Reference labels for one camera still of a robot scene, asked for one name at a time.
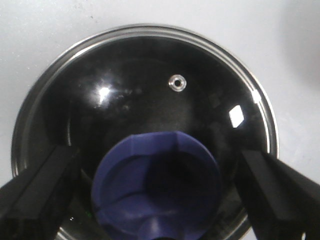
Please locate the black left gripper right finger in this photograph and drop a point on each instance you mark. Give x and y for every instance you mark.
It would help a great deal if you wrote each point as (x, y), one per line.
(281, 203)

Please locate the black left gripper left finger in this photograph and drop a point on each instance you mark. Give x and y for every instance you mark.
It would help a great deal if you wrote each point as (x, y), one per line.
(34, 204)

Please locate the glass lid with blue knob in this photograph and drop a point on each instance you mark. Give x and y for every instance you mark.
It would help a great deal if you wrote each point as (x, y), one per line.
(137, 79)

